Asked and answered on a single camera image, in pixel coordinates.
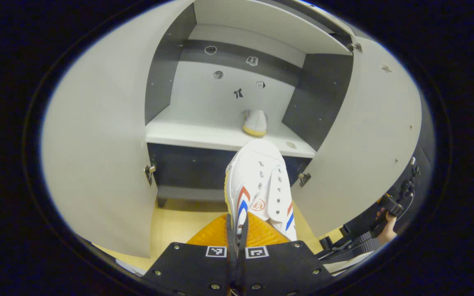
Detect white striped shoe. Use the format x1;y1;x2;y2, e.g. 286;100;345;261
243;109;268;137
224;139;298;243

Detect grey shoe cabinet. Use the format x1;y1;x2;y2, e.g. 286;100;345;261
144;0;363;208

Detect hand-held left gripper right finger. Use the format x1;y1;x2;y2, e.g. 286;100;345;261
237;212;337;296

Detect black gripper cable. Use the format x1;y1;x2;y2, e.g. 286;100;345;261
317;234;375;264

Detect grey cabinet door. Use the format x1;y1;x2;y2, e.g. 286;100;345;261
290;36;423;240
41;0;196;259

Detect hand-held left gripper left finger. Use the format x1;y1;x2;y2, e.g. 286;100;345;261
142;213;237;296

